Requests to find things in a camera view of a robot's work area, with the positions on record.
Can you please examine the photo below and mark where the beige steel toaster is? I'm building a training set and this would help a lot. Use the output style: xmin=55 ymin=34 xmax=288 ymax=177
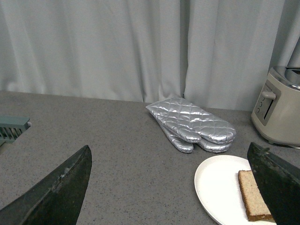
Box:
xmin=251 ymin=66 xmax=300 ymax=148

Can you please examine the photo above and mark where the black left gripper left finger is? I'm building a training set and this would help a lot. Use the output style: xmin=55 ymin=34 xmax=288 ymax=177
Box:
xmin=0 ymin=145 xmax=92 ymax=225

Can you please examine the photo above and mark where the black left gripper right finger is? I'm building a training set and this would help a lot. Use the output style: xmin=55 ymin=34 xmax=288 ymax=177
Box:
xmin=247 ymin=142 xmax=300 ymax=225

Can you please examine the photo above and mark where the grey-green plastic rack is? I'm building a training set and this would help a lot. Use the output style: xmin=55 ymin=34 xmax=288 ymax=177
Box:
xmin=0 ymin=115 xmax=30 ymax=145

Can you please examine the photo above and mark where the upper silver oven mitt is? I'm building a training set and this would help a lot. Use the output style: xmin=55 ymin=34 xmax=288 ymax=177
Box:
xmin=146 ymin=96 xmax=236 ymax=145

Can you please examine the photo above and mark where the grey curtain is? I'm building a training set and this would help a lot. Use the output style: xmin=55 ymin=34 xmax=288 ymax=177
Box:
xmin=0 ymin=0 xmax=300 ymax=110

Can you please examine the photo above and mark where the lower silver oven mitt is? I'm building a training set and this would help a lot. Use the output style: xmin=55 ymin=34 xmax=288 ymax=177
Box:
xmin=158 ymin=122 xmax=232 ymax=153

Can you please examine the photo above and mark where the brown bread slice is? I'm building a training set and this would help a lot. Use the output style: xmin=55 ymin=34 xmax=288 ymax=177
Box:
xmin=238 ymin=170 xmax=274 ymax=222

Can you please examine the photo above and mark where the white round plate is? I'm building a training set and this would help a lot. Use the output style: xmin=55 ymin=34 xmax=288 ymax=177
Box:
xmin=194 ymin=155 xmax=275 ymax=225

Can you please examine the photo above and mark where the silver oven mitt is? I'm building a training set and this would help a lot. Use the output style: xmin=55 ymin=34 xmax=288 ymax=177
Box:
xmin=146 ymin=96 xmax=236 ymax=145
xmin=158 ymin=122 xmax=232 ymax=153

